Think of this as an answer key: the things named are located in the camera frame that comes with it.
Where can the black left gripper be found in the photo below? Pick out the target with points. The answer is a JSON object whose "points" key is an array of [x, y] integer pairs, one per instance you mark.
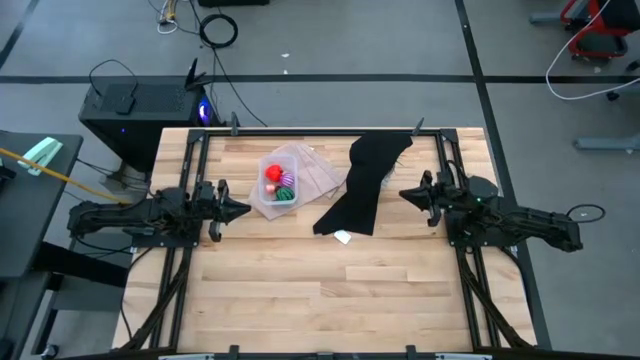
{"points": [[207, 202]]}

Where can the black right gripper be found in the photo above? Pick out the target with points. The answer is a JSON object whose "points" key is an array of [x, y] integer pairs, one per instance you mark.
{"points": [[441, 200]]}

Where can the pink toy peach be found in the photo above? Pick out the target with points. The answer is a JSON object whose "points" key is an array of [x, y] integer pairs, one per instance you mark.
{"points": [[270, 189]]}

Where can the red toy pepper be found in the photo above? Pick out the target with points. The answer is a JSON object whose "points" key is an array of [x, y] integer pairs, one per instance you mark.
{"points": [[273, 173]]}

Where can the green toy watermelon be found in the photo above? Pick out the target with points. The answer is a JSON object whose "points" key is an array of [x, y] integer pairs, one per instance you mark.
{"points": [[285, 194]]}

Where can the purple striped toy onion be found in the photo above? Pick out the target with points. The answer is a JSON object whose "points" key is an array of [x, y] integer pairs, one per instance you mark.
{"points": [[287, 179]]}

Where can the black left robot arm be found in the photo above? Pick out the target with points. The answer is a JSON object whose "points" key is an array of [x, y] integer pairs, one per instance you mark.
{"points": [[125, 215]]}

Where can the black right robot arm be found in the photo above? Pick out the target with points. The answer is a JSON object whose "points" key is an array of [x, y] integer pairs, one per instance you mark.
{"points": [[525, 225]]}

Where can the clear plastic tupperware container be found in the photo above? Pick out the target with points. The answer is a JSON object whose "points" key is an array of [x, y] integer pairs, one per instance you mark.
{"points": [[262, 197]]}

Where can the black cloth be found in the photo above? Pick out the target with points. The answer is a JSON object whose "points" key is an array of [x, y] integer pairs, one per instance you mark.
{"points": [[367, 190]]}

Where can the black clamp lever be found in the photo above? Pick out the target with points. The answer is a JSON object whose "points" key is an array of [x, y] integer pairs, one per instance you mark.
{"points": [[234, 125], [418, 126]]}

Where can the white paper tag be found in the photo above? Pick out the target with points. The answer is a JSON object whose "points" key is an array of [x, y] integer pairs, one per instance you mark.
{"points": [[343, 237]]}

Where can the beige cloth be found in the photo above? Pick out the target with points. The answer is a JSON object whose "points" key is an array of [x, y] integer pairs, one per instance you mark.
{"points": [[320, 175]]}

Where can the black computer tower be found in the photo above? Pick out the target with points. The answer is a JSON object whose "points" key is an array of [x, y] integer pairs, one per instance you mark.
{"points": [[150, 130]]}

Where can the black wifi antenna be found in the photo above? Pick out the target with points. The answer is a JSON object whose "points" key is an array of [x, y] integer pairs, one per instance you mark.
{"points": [[192, 72]]}

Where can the yellow rod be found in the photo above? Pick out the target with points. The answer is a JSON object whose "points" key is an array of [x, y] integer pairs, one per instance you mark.
{"points": [[60, 175]]}

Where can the grey floor stand foot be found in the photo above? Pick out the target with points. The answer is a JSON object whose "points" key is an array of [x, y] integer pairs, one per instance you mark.
{"points": [[607, 144]]}

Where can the mint green stapler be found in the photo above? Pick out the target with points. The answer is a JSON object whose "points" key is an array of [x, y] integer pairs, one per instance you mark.
{"points": [[42, 152]]}

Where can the black desk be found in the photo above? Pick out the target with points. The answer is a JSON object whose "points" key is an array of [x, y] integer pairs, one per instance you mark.
{"points": [[30, 225]]}

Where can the red and black cart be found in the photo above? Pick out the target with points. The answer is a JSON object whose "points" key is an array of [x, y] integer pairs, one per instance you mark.
{"points": [[595, 30]]}

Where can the black table frame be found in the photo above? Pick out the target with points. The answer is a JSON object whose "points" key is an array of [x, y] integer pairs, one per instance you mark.
{"points": [[465, 300]]}

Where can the black frame bracket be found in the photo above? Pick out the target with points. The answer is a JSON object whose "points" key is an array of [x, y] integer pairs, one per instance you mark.
{"points": [[234, 352], [411, 352]]}

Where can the silver aluminium rail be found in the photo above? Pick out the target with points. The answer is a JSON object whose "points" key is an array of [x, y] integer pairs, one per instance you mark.
{"points": [[462, 357], [185, 357]]}

